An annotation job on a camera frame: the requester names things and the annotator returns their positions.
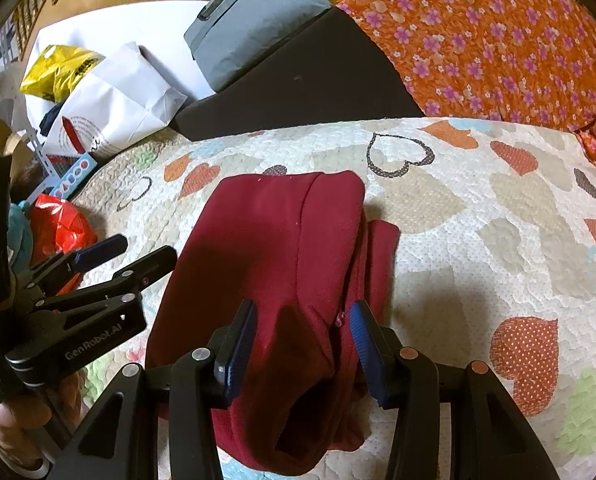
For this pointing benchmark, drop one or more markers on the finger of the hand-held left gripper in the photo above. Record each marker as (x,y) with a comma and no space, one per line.
(148,265)
(100,252)

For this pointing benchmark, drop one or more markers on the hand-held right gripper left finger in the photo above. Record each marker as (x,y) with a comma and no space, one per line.
(239,355)

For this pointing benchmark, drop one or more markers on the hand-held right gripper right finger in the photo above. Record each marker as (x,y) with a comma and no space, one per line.
(367,355)

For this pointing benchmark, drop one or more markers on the dark red garment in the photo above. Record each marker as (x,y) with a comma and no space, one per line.
(278,270)

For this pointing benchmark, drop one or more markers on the person's left hand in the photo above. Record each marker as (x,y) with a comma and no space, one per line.
(18,425)

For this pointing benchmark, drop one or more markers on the red plastic bag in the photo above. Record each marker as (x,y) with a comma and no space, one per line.
(60,230)

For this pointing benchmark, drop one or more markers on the blue box with red circles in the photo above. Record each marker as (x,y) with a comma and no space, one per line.
(73,177)

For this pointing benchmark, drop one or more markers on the teal cloth item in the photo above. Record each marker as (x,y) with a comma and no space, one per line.
(19,230)

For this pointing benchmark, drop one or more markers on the white paper bag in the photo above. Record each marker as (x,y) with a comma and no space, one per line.
(123,105)

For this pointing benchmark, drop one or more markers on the heart-patterned quilt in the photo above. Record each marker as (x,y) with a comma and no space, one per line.
(478,240)

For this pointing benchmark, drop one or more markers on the yellow plastic bag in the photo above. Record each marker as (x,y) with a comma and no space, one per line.
(53,72)

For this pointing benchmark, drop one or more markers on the white floor mat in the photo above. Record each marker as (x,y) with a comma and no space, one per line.
(143,22)

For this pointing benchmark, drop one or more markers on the black foam cushion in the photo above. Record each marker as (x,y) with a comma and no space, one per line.
(318,70)

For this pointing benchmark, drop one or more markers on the grey fabric bag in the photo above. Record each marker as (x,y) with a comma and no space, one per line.
(253,20)

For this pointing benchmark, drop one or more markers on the orange floral blanket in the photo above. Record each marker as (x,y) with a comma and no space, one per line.
(488,40)

